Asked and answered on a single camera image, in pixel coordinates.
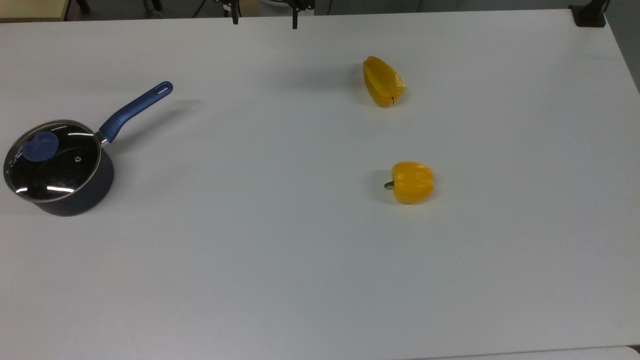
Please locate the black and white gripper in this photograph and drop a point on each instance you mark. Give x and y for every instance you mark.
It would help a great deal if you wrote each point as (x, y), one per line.
(303, 4)

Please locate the glass lid with blue knob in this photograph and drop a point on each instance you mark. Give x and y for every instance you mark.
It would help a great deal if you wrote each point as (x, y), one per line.
(60, 170)

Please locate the black stand leg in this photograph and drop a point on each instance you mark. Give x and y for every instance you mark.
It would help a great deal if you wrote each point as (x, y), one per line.
(152, 6)
(82, 5)

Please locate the yellow star fruit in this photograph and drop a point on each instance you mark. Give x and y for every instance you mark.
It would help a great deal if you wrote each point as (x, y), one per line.
(382, 82)

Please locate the yellow bell pepper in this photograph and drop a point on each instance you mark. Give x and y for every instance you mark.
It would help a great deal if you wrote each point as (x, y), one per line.
(412, 182)

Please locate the light wooden desk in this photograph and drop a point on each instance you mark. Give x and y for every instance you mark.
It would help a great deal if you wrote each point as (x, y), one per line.
(30, 9)

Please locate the black clamp mount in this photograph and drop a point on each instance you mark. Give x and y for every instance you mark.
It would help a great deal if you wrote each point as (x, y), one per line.
(589, 16)

